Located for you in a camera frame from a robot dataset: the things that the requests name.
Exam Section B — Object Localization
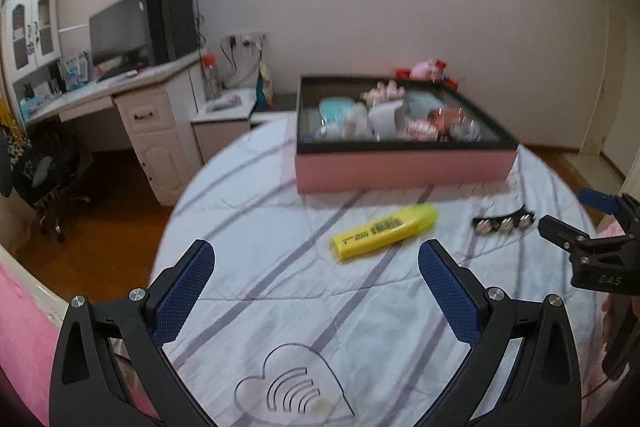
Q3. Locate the black office chair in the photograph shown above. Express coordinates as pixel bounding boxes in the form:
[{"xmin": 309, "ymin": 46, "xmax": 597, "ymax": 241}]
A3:
[{"xmin": 12, "ymin": 122, "xmax": 96, "ymax": 243}]

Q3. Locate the white wall socket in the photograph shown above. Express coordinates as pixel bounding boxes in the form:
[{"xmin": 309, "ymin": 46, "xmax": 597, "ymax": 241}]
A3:
[{"xmin": 222, "ymin": 31, "xmax": 271, "ymax": 50}]

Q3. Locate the clear plastic wrapper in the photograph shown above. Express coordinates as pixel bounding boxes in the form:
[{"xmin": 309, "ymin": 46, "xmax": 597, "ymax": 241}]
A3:
[{"xmin": 452, "ymin": 119, "xmax": 483, "ymax": 142}]

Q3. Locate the yellow highlighter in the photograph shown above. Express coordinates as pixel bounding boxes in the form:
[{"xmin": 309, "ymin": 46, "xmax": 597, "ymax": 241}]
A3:
[{"xmin": 331, "ymin": 203, "xmax": 441, "ymax": 263}]

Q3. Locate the pink plush toy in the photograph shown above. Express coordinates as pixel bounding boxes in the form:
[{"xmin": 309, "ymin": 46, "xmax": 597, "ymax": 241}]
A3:
[{"xmin": 411, "ymin": 59, "xmax": 441, "ymax": 80}]

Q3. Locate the black pearl hair clip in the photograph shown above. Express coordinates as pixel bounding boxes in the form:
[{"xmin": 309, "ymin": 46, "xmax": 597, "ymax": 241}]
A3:
[{"xmin": 471, "ymin": 208, "xmax": 538, "ymax": 235}]

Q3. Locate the small doll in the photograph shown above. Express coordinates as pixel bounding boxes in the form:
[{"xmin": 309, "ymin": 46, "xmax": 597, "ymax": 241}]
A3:
[{"xmin": 345, "ymin": 104, "xmax": 371, "ymax": 138}]

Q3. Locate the teal round case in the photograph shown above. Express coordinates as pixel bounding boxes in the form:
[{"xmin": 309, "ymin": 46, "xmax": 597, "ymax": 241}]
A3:
[{"xmin": 319, "ymin": 97, "xmax": 356, "ymax": 132}]

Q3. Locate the pink storage box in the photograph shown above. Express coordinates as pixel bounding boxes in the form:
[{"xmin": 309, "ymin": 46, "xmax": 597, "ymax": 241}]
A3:
[{"xmin": 294, "ymin": 74, "xmax": 521, "ymax": 195}]

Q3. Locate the clear plastic box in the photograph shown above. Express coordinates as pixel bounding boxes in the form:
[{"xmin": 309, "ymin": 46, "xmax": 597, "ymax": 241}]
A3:
[{"xmin": 402, "ymin": 91, "xmax": 446, "ymax": 120}]

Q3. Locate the snack bag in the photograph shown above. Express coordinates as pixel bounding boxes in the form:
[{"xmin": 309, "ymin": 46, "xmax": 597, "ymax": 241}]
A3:
[{"xmin": 256, "ymin": 61, "xmax": 275, "ymax": 105}]

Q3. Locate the red storage crate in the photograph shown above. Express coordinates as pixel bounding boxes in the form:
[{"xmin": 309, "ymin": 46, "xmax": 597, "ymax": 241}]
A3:
[{"xmin": 396, "ymin": 67, "xmax": 463, "ymax": 90}]

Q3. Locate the pink quilt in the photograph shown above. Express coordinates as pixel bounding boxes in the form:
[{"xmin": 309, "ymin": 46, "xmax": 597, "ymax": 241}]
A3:
[{"xmin": 580, "ymin": 222, "xmax": 640, "ymax": 427}]

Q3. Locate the small white side table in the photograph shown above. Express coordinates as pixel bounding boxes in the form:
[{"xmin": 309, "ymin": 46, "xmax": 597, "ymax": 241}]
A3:
[{"xmin": 191, "ymin": 87, "xmax": 258, "ymax": 165}]

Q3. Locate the small white box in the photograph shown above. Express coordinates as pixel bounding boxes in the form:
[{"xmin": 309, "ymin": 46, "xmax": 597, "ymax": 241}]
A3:
[{"xmin": 369, "ymin": 102, "xmax": 403, "ymax": 138}]

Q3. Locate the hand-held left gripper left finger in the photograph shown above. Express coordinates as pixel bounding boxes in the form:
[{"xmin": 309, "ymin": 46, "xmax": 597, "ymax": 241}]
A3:
[{"xmin": 49, "ymin": 239, "xmax": 216, "ymax": 427}]

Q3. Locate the white desk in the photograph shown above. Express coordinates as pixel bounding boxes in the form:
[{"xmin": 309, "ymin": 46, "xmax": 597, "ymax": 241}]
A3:
[{"xmin": 20, "ymin": 52, "xmax": 208, "ymax": 208}]

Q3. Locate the white glass-door cabinet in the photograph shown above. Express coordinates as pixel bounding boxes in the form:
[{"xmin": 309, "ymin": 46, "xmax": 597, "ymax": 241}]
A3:
[{"xmin": 2, "ymin": 0, "xmax": 61, "ymax": 82}]

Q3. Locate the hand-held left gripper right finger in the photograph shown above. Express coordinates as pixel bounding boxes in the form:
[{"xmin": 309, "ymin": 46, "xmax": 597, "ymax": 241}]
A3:
[{"xmin": 417, "ymin": 239, "xmax": 583, "ymax": 427}]

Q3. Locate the person's right hand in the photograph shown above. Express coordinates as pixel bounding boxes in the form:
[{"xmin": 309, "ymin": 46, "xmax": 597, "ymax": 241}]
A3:
[{"xmin": 601, "ymin": 294, "xmax": 616, "ymax": 333}]

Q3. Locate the black monitor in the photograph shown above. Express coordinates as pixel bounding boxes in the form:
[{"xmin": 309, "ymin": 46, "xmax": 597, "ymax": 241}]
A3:
[{"xmin": 89, "ymin": 0, "xmax": 153, "ymax": 68}]

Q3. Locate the black computer tower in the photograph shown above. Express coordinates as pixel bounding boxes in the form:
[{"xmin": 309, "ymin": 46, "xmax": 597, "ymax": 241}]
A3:
[{"xmin": 145, "ymin": 0, "xmax": 200, "ymax": 66}]

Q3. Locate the dark patterned jacket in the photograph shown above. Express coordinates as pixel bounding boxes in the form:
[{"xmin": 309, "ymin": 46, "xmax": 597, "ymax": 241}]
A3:
[{"xmin": 0, "ymin": 97, "xmax": 28, "ymax": 198}]

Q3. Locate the rose gold case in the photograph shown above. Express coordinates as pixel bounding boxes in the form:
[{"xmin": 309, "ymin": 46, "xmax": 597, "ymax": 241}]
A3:
[{"xmin": 432, "ymin": 107, "xmax": 471, "ymax": 132}]

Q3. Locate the pink blanket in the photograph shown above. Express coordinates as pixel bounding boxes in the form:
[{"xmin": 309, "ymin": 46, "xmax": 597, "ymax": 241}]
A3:
[{"xmin": 0, "ymin": 252, "xmax": 151, "ymax": 427}]

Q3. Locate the blue and white box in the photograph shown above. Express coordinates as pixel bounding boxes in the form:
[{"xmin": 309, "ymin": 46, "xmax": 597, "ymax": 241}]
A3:
[{"xmin": 62, "ymin": 54, "xmax": 88, "ymax": 88}]

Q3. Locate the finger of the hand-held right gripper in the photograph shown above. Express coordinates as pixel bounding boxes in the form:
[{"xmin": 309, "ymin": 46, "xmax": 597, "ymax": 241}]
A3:
[
  {"xmin": 537, "ymin": 214, "xmax": 640, "ymax": 264},
  {"xmin": 577, "ymin": 188, "xmax": 640, "ymax": 233}
]

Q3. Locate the red-capped bottle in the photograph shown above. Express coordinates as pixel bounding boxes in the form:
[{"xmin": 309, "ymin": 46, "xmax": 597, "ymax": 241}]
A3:
[{"xmin": 200, "ymin": 49, "xmax": 222, "ymax": 102}]

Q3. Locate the pink block figure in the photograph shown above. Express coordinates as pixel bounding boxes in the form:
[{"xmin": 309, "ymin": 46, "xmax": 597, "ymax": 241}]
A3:
[{"xmin": 362, "ymin": 79, "xmax": 406, "ymax": 102}]

